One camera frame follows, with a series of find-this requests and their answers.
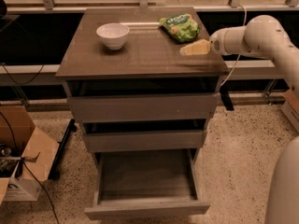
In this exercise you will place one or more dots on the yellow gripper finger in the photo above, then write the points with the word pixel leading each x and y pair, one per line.
pixel 199 47

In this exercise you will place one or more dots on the green rice chip bag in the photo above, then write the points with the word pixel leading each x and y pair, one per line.
pixel 181 27

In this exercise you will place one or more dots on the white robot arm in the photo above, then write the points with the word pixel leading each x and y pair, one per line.
pixel 264 37

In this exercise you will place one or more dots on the grey top drawer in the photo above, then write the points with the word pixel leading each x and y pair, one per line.
pixel 142 108

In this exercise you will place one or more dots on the grey middle drawer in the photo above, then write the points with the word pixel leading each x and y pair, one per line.
pixel 136 141

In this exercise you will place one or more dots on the grey open bottom drawer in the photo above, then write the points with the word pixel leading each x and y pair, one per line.
pixel 156 183

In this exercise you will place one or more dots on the white ceramic bowl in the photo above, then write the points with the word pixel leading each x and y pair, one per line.
pixel 113 35

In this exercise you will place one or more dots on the cardboard box at right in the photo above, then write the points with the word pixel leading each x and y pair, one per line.
pixel 290 108

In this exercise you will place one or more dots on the black stand leg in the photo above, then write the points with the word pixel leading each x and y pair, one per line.
pixel 54 171

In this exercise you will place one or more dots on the open cardboard box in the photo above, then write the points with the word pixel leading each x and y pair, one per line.
pixel 18 132

